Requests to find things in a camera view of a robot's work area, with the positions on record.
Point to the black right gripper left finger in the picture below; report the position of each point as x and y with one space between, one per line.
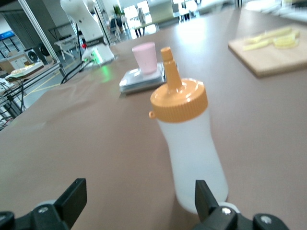
69 203

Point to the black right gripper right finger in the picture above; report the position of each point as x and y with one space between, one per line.
206 206

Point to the translucent sauce bottle orange cap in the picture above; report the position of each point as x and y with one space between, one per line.
189 143

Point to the pink plastic cup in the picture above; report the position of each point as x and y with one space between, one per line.
145 58

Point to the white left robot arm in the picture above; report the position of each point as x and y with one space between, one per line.
88 26

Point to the silver digital kitchen scale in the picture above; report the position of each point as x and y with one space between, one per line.
136 82

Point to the wooden cutting board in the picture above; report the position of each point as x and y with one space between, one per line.
271 62

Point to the lemon slice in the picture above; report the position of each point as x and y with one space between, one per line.
283 43
292 38

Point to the yellow plastic fork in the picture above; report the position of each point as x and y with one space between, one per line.
271 34

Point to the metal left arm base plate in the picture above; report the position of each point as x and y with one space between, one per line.
105 61

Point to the aluminium frame post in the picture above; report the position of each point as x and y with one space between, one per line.
42 31

